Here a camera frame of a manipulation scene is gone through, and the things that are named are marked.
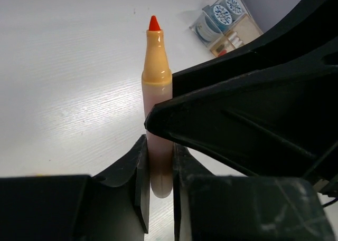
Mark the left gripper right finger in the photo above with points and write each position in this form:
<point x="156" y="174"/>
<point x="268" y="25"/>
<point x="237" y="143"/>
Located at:
<point x="210" y="207"/>

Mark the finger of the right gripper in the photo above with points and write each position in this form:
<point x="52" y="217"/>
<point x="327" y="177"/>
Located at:
<point x="274" y="122"/>
<point x="309" y="25"/>

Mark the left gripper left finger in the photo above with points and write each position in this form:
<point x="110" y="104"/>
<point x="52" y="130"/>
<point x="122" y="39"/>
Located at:
<point x="112" y="205"/>

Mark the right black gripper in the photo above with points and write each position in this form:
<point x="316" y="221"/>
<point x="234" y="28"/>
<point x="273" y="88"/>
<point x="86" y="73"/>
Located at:
<point x="322" y="173"/>

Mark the red whiteboard marker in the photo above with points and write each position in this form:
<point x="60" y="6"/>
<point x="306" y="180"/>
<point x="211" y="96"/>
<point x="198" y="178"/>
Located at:
<point x="223" y="52"/>

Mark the blue patterned tape roll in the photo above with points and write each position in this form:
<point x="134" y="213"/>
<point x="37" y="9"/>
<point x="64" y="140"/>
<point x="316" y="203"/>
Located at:
<point x="218" y="18"/>

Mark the orange highlighter pen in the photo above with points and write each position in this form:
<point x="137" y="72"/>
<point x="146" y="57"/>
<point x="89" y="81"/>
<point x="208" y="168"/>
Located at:
<point x="157" y="88"/>

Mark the clear compartment organizer box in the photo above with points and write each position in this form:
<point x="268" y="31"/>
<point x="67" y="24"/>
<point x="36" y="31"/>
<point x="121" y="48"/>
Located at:
<point x="244" y="25"/>

